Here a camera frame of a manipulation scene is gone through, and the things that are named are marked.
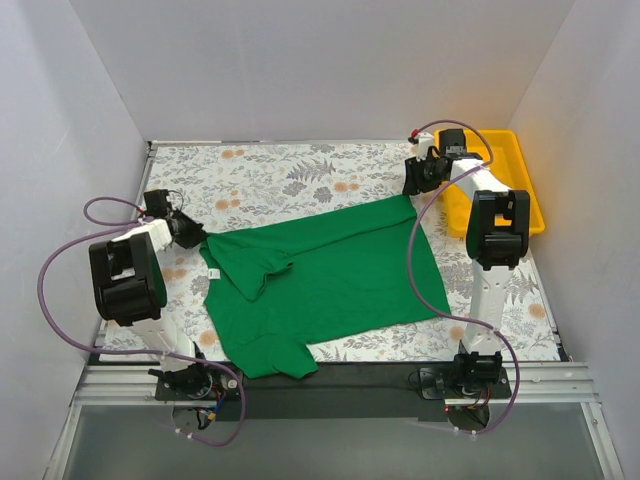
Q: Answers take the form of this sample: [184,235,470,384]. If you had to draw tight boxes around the yellow plastic tray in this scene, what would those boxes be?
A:
[442,129,545,238]

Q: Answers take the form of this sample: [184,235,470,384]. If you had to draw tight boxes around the green t shirt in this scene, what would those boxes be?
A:
[200,196,450,378]

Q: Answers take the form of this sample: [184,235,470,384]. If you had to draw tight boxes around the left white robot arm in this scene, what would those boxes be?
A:
[89,189,213,400]

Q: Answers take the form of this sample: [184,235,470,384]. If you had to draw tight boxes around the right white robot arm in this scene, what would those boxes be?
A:
[402,122,530,398]

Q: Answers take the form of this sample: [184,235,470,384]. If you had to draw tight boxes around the floral table mat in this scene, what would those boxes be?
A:
[98,142,570,363]

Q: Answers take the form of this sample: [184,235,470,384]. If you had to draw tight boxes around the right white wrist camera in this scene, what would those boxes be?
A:
[408,130,435,160]

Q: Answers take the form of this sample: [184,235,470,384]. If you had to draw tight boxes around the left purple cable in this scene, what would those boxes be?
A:
[37,197,249,448]

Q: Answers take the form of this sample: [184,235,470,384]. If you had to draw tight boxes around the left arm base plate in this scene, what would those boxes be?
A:
[148,364,242,401]

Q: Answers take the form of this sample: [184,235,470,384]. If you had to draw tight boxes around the aluminium frame rail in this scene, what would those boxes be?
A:
[46,362,623,479]

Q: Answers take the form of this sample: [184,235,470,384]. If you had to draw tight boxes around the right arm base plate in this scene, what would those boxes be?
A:
[408,362,512,401]

